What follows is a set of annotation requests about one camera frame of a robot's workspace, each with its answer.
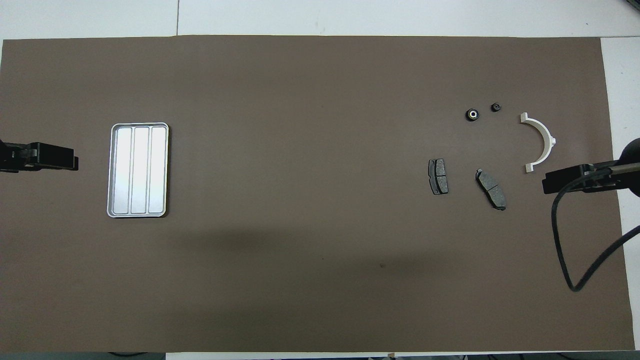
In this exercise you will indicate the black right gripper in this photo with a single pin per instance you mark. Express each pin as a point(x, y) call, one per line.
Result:
point(567, 180)

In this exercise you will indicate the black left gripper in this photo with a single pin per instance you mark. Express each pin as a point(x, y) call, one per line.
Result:
point(50, 157)

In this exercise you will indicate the small black gear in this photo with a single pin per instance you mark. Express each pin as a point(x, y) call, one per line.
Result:
point(496, 107)

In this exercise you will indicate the black bearing gear white centre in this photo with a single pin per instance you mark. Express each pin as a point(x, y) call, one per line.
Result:
point(472, 115)

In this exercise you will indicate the silver metal ribbed tray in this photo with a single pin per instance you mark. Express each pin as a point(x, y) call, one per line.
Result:
point(138, 170)

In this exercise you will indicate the long curved brake pad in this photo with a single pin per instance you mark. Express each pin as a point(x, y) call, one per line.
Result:
point(491, 189)

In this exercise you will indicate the short dark brake pad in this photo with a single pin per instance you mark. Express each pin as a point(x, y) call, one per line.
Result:
point(439, 176)

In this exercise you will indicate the brown table mat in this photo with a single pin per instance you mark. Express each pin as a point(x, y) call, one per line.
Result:
point(320, 280)

